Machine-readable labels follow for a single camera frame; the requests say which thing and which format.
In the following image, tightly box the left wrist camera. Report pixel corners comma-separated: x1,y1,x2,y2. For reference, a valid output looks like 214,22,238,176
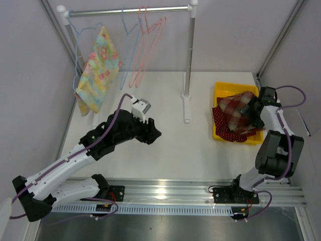
131,96,151,123

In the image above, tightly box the yellow plastic tray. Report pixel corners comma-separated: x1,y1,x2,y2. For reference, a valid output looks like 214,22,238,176
213,82,263,145

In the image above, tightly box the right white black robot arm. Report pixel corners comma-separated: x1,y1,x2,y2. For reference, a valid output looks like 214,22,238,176
229,85,306,203

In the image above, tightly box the white slotted cable duct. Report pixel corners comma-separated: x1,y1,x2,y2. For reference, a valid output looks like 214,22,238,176
53,203,233,216

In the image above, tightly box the blue wire hanger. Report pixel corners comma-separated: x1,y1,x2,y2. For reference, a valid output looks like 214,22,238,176
120,7,140,90
65,10,102,92

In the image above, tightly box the red plaid cloth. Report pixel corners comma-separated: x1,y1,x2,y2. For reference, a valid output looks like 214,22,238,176
217,91,264,135

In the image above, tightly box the red polka dot cloth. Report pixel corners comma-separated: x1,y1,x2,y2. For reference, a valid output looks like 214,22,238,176
212,107,257,143

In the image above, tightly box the floral pastel skirt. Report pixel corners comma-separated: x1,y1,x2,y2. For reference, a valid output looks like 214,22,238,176
75,26,122,116

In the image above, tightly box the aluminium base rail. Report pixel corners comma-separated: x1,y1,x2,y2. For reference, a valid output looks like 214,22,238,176
50,177,308,209

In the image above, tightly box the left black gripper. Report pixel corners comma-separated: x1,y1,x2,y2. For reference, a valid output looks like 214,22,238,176
114,111,161,145

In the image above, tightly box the white metal clothes rack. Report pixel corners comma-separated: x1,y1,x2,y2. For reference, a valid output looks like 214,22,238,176
56,1,198,124

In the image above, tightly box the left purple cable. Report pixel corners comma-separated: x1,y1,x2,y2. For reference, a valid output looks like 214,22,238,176
10,93,135,219

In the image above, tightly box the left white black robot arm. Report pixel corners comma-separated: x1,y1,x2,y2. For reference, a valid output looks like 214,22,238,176
12,109,162,222

